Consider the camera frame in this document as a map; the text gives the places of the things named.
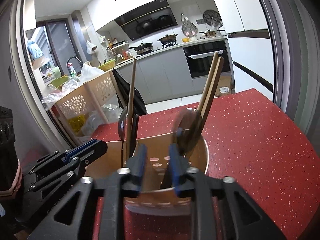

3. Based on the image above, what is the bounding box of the beige perforated storage cart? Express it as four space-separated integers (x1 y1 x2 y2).
53 70 118 146

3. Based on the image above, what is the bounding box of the pot with lid on stove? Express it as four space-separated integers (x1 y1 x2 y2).
158 34 178 48

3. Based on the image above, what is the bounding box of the cardboard box on floor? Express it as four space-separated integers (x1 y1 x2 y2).
215 76 232 97

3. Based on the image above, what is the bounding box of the black range hood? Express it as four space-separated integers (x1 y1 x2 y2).
115 0 177 41

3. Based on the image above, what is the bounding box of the black handled steel spoon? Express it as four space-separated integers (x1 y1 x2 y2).
118 106 127 167

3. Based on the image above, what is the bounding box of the bamboo chopstick blue tip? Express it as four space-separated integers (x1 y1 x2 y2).
197 52 218 112

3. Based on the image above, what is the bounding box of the black wok on stove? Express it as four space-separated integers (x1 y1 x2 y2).
129 42 153 56

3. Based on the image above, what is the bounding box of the beige utensil holder caddy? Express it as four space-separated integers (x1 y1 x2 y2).
85 132 210 217

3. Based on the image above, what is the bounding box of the dark handled metal spoon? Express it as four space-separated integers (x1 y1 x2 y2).
171 108 203 157

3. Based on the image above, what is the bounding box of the black hanging cloth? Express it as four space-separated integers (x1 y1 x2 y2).
112 69 148 116

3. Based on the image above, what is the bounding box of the long bamboo chopstick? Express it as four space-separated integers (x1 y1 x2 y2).
125 59 137 163

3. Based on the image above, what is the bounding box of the built-in black oven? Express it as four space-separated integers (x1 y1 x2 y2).
183 41 231 79

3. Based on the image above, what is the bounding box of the black kitchen faucet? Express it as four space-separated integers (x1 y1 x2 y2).
66 56 83 76

